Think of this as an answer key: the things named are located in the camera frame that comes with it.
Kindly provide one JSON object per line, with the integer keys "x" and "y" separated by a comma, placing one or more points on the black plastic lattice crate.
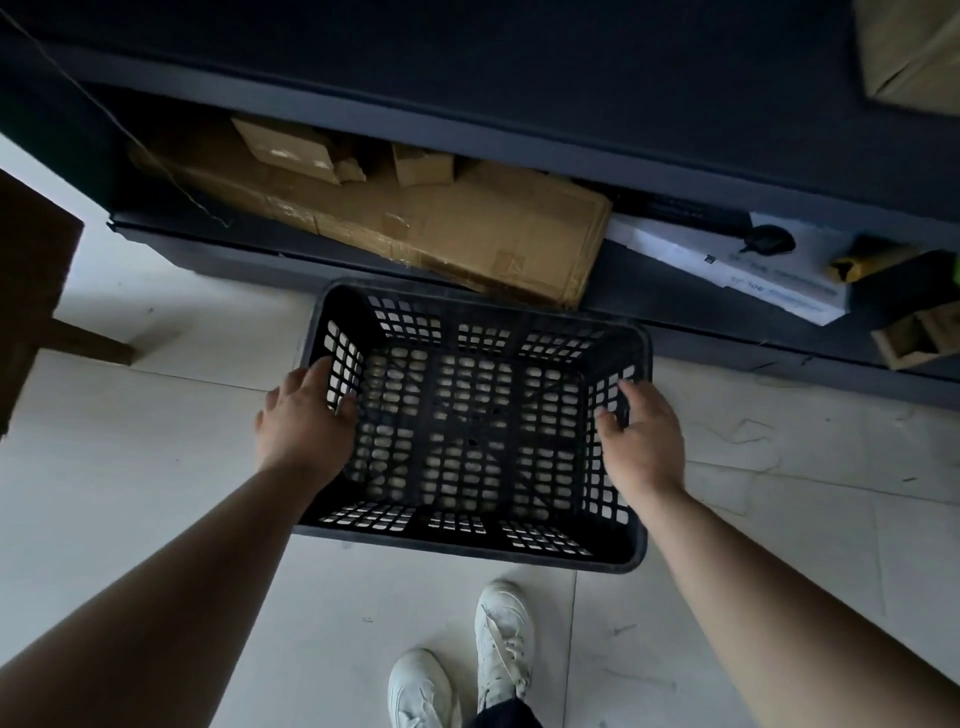
{"x": 480, "y": 427}

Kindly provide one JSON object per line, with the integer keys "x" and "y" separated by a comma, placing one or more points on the brown wooden furniture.
{"x": 34, "y": 292}

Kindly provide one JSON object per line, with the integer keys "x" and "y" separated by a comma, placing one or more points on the person's right forearm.
{"x": 787, "y": 622}

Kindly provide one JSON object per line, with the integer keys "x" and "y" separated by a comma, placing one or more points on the open small cardboard tray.
{"x": 919, "y": 337}

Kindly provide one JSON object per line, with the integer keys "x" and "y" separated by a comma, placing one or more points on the black round object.
{"x": 766, "y": 241}

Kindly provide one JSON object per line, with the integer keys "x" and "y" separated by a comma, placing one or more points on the person's left thumb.
{"x": 346, "y": 411}

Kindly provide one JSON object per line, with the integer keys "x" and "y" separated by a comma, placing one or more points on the person's white sneaker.
{"x": 504, "y": 641}
{"x": 421, "y": 690}

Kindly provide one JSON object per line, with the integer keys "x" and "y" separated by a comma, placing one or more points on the person's left white sneaker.
{"x": 421, "y": 690}

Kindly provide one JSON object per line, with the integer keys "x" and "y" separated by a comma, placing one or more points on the dark shelving unit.
{"x": 525, "y": 97}

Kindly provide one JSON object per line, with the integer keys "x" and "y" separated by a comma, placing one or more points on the small cardboard box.
{"x": 422, "y": 163}

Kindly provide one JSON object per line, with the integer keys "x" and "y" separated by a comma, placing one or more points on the large flattened cardboard box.
{"x": 450, "y": 217}

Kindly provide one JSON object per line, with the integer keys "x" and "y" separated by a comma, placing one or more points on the person's left hand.
{"x": 300, "y": 431}

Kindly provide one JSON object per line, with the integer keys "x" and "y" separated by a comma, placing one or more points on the person's left forearm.
{"x": 150, "y": 607}

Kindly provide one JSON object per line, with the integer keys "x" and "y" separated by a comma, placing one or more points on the person's right hand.
{"x": 646, "y": 442}

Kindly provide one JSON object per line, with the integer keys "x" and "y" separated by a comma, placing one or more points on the small cardboard piece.
{"x": 292, "y": 148}

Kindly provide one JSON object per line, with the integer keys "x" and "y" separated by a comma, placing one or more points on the white flat box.
{"x": 750, "y": 262}

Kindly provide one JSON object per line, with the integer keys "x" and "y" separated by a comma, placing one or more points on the person's right white sneaker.
{"x": 504, "y": 641}

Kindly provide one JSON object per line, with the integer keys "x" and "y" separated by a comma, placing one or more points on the person's dark trouser leg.
{"x": 504, "y": 714}

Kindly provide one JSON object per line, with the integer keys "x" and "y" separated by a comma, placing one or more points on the cardboard box with tape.
{"x": 911, "y": 52}

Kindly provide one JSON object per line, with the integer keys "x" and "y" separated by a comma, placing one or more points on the person's right thumb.
{"x": 604, "y": 427}

